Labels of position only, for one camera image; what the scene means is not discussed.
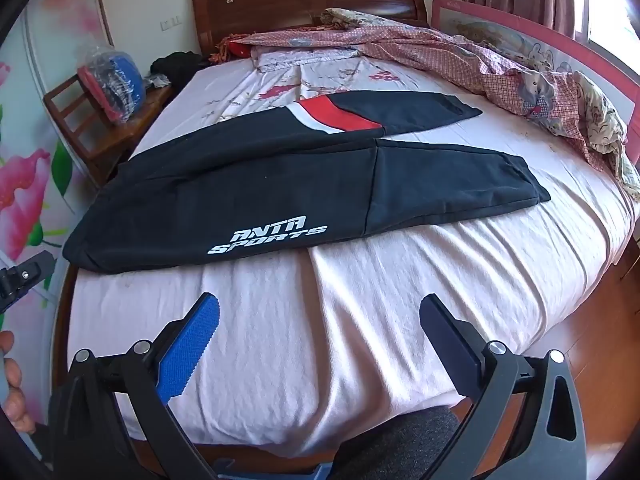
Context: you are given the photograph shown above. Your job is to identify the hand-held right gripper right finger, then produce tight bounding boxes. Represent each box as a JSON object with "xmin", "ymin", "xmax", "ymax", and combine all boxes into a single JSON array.
[{"xmin": 419, "ymin": 294, "xmax": 588, "ymax": 480}]

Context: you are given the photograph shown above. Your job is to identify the folded pale patterned cloth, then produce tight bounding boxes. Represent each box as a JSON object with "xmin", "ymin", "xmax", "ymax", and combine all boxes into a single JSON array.
[{"xmin": 252, "ymin": 45, "xmax": 361, "ymax": 72}]

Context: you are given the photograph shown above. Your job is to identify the black pants with red stripe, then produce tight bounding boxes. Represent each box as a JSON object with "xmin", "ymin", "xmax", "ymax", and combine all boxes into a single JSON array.
[{"xmin": 64, "ymin": 89, "xmax": 552, "ymax": 275}]

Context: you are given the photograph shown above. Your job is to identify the black cloth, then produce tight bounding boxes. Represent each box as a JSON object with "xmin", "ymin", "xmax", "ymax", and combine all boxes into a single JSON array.
[{"xmin": 150, "ymin": 51, "xmax": 211, "ymax": 86}]

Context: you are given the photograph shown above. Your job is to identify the person's left hand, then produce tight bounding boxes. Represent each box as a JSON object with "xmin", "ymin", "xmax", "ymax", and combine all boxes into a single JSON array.
[{"xmin": 0, "ymin": 330, "xmax": 37, "ymax": 436}]

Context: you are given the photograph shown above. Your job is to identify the floral wardrobe door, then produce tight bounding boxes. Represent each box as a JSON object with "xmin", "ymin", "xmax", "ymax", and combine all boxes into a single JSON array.
[{"xmin": 0, "ymin": 0, "xmax": 113, "ymax": 411}]

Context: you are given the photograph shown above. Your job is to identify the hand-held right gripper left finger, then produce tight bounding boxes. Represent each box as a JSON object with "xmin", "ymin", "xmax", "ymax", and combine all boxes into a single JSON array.
[{"xmin": 47, "ymin": 291, "xmax": 221, "ymax": 480}]

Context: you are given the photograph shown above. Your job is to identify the pink bed guard rail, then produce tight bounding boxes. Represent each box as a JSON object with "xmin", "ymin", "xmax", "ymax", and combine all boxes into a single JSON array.
[{"xmin": 431, "ymin": 0, "xmax": 640, "ymax": 161}]

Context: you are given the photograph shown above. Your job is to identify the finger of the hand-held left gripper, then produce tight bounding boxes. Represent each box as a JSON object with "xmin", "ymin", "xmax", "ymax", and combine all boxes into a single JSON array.
[{"xmin": 0, "ymin": 251, "xmax": 55, "ymax": 313}]

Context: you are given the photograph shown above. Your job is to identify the pink floral bed sheet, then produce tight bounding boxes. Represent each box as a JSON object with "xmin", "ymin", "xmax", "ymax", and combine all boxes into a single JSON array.
[{"xmin": 65, "ymin": 52, "xmax": 636, "ymax": 443}]

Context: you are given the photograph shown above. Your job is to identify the window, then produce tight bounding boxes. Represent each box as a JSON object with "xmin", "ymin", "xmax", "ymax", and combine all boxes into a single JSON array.
[{"xmin": 582, "ymin": 0, "xmax": 640, "ymax": 56}]

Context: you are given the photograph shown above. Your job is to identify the wooden chair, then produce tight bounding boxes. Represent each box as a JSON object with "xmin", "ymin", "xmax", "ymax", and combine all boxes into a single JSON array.
[{"xmin": 42, "ymin": 72, "xmax": 176, "ymax": 186}]

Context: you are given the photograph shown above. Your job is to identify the pink checked quilt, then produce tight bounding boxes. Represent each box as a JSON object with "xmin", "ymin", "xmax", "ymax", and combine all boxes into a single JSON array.
[{"xmin": 215, "ymin": 7, "xmax": 640, "ymax": 201}]

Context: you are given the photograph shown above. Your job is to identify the plastic bag of clothes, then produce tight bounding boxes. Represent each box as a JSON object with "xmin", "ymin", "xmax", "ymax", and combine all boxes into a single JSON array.
[{"xmin": 76, "ymin": 42, "xmax": 147, "ymax": 123}]

